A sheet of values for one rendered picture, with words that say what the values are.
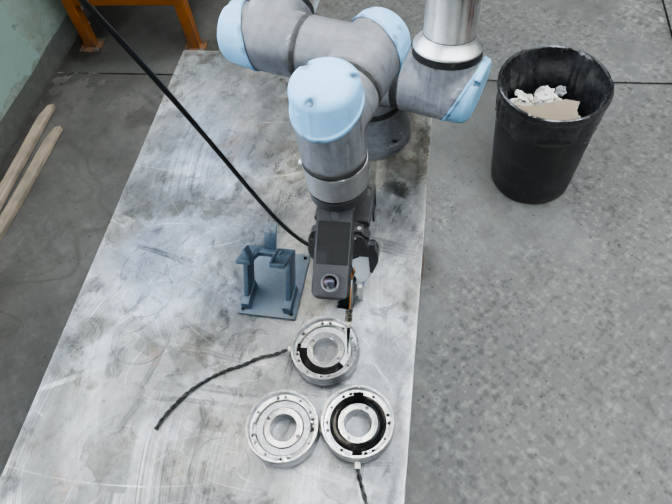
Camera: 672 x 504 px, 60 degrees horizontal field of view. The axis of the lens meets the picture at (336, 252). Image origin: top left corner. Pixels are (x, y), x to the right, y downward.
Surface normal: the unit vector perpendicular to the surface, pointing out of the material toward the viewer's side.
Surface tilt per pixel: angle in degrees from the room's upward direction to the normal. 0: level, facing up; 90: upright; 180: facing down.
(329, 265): 32
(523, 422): 0
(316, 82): 0
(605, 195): 0
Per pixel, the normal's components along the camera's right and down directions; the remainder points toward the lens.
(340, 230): -0.14, -0.03
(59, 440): -0.10, -0.55
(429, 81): -0.51, 0.64
